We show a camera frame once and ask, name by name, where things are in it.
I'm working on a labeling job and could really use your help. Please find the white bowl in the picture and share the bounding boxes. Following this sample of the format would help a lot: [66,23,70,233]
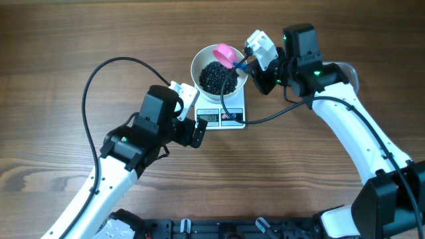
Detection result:
[191,44,248,101]

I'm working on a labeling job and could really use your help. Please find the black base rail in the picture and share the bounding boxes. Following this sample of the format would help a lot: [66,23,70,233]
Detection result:
[99,208,333,239]

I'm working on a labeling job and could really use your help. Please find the right black camera cable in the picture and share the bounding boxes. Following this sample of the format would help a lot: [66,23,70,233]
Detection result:
[220,48,425,233]

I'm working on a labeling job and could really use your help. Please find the black beans in bowl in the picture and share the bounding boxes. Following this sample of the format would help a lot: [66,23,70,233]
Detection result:
[199,61,239,95]

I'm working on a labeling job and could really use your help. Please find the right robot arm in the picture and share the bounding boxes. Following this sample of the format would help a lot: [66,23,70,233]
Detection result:
[244,23,424,238]

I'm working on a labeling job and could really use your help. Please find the clear plastic container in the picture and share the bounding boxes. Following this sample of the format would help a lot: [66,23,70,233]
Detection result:
[323,62,359,94]

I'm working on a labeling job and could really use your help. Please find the left black camera cable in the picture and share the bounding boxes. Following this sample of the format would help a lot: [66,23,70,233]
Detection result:
[58,56,172,239]

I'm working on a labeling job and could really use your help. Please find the black camera cable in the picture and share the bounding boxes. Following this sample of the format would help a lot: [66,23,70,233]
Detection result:
[58,56,172,239]
[220,48,425,233]

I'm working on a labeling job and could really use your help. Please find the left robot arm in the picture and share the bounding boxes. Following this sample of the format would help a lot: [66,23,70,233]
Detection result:
[44,82,207,238]

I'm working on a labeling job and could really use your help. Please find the pink scoop with blue handle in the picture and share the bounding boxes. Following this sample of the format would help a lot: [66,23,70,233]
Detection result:
[212,43,247,70]

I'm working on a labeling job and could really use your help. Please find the white digital kitchen scale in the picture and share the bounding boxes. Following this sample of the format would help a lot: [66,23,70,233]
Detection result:
[195,90,246,130]

